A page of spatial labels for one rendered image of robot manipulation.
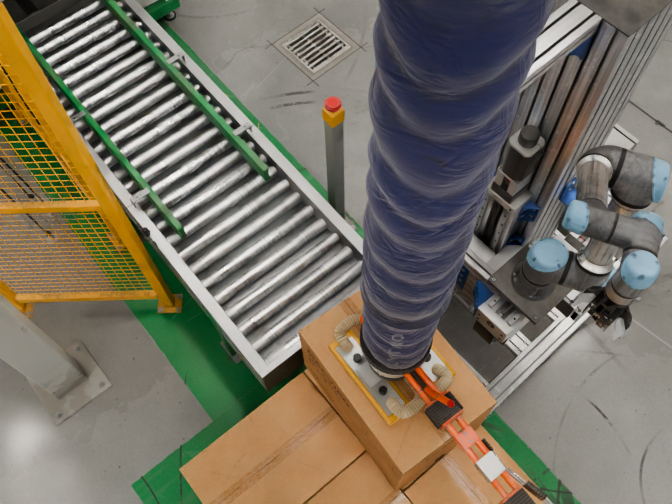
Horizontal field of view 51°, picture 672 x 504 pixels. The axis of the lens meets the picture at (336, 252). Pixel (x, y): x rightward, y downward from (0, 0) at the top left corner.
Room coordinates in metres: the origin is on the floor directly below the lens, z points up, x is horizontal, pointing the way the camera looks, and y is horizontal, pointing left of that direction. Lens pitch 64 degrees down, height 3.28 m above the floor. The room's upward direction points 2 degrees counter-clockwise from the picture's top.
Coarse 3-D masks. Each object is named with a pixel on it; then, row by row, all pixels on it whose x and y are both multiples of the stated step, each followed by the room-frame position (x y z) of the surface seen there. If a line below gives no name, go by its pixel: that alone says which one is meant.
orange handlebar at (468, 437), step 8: (360, 320) 0.83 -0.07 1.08; (408, 376) 0.63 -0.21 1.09; (424, 376) 0.63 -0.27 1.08; (416, 384) 0.60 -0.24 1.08; (432, 384) 0.60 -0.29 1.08; (424, 392) 0.58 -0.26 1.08; (440, 392) 0.58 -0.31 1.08; (424, 400) 0.55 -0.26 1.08; (448, 424) 0.47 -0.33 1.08; (464, 424) 0.47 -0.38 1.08; (456, 432) 0.45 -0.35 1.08; (464, 432) 0.45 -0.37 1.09; (472, 432) 0.45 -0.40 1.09; (456, 440) 0.43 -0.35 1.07; (464, 440) 0.42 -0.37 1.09; (472, 440) 0.42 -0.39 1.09; (480, 440) 0.42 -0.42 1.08; (464, 448) 0.40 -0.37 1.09; (480, 448) 0.40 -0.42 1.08; (472, 456) 0.38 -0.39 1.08; (504, 472) 0.32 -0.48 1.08; (496, 480) 0.30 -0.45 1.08; (512, 480) 0.30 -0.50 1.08; (496, 488) 0.28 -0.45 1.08; (512, 488) 0.28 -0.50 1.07; (504, 496) 0.26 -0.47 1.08
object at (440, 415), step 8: (448, 392) 0.57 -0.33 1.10; (432, 400) 0.55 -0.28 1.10; (456, 400) 0.54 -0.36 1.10; (432, 408) 0.52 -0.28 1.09; (440, 408) 0.52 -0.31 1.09; (448, 408) 0.52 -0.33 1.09; (456, 408) 0.52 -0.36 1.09; (432, 416) 0.50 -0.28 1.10; (440, 416) 0.50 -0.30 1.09; (448, 416) 0.50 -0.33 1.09; (456, 416) 0.49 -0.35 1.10; (440, 424) 0.47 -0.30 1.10
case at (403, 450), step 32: (320, 320) 0.89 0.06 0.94; (320, 352) 0.77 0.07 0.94; (448, 352) 0.75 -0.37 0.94; (320, 384) 0.76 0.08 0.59; (352, 384) 0.65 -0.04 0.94; (480, 384) 0.63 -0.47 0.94; (352, 416) 0.58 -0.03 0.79; (416, 416) 0.54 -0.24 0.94; (480, 416) 0.53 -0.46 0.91; (384, 448) 0.44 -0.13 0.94; (416, 448) 0.43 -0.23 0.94; (448, 448) 0.48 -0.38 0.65
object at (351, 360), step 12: (348, 336) 0.82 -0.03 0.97; (336, 348) 0.77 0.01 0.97; (360, 348) 0.77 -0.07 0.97; (348, 360) 0.73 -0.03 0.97; (360, 360) 0.72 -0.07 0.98; (348, 372) 0.69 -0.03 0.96; (360, 384) 0.64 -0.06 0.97; (384, 384) 0.64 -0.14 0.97; (372, 396) 0.60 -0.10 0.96; (384, 396) 0.60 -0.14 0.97; (396, 396) 0.60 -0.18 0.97; (384, 408) 0.56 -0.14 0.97; (396, 420) 0.52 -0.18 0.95
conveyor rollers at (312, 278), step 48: (96, 0) 2.89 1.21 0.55; (48, 48) 2.58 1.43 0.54; (96, 48) 2.56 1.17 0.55; (96, 96) 2.25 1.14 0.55; (144, 144) 1.97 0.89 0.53; (192, 144) 1.94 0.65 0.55; (240, 192) 1.67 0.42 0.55; (240, 240) 1.43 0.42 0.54; (336, 240) 1.41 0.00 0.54; (240, 288) 1.20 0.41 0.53; (336, 288) 1.18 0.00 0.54
